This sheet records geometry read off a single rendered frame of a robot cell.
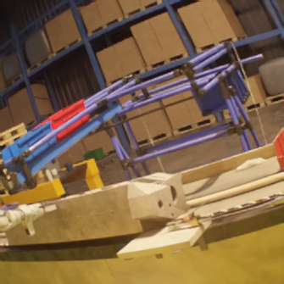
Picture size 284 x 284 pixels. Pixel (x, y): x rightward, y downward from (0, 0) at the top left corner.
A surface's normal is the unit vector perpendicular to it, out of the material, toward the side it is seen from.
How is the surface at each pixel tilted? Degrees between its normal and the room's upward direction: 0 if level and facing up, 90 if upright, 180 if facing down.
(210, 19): 90
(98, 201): 80
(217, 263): 90
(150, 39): 90
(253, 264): 90
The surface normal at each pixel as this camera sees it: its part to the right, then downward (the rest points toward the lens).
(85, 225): -0.54, 0.13
